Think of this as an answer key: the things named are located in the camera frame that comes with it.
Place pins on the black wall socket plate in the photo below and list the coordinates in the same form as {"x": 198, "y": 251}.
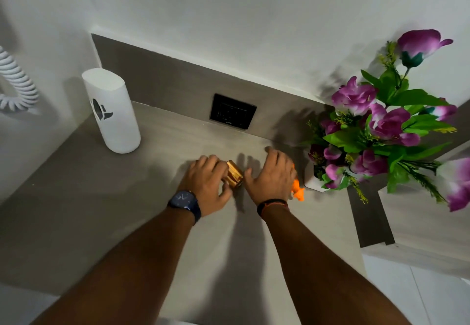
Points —
{"x": 232, "y": 111}

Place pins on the dark blue wristwatch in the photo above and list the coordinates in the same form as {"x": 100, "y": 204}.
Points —
{"x": 183, "y": 201}

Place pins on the person's left thumb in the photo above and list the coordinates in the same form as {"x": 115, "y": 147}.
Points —
{"x": 226, "y": 192}

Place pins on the white flower pot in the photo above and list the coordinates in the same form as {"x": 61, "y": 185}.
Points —
{"x": 312, "y": 181}

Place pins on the small gold metal cylinder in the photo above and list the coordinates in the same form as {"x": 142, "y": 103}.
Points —
{"x": 235, "y": 175}

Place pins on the white cylinder with black print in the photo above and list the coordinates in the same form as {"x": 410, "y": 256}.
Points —
{"x": 113, "y": 115}

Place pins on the person's right middle finger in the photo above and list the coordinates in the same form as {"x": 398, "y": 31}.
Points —
{"x": 281, "y": 160}

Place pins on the artificial purple flower bouquet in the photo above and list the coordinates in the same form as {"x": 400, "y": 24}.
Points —
{"x": 382, "y": 126}

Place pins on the black and orange wristband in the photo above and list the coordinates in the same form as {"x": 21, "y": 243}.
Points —
{"x": 271, "y": 202}

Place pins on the person's left hand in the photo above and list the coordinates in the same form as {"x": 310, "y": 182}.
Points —
{"x": 203, "y": 185}

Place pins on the person's right forearm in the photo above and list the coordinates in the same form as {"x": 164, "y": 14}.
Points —
{"x": 323, "y": 269}

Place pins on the person's right hand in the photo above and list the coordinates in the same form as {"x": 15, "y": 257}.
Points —
{"x": 270, "y": 181}

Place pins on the person's left forearm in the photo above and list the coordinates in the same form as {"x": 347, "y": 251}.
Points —
{"x": 128, "y": 273}

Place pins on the grey wooden side shelf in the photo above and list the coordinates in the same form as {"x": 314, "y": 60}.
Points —
{"x": 422, "y": 222}

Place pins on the person's right thumb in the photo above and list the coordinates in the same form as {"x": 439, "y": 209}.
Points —
{"x": 249, "y": 180}

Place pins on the small orange plastic object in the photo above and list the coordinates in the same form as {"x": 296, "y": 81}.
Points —
{"x": 298, "y": 190}

